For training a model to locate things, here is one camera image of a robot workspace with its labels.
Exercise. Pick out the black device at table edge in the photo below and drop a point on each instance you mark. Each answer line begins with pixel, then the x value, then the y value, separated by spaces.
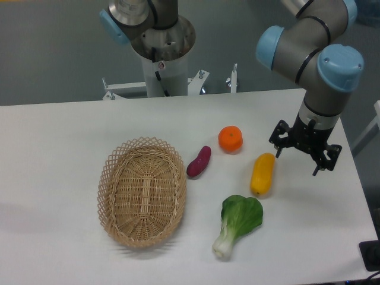
pixel 370 254

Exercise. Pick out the woven wicker basket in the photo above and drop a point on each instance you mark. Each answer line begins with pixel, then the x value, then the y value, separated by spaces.
pixel 142 192

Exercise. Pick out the green bok choy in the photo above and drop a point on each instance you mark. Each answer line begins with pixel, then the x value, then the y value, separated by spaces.
pixel 239 217

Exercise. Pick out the orange fruit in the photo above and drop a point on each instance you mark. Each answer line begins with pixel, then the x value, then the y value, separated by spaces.
pixel 230 138

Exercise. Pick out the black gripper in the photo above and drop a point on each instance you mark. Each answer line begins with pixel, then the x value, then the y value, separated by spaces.
pixel 305 137

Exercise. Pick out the white frame at right edge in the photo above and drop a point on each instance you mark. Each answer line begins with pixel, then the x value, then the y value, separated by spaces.
pixel 367 134

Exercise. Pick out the white metal base frame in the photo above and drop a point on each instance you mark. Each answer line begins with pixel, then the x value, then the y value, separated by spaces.
pixel 138 89

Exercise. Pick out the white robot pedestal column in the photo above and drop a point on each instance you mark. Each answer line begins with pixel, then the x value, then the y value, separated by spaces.
pixel 166 78

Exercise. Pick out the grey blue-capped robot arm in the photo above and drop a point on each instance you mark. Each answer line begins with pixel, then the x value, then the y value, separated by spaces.
pixel 306 54

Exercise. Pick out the purple sweet potato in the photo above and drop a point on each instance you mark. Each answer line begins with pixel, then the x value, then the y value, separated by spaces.
pixel 199 164

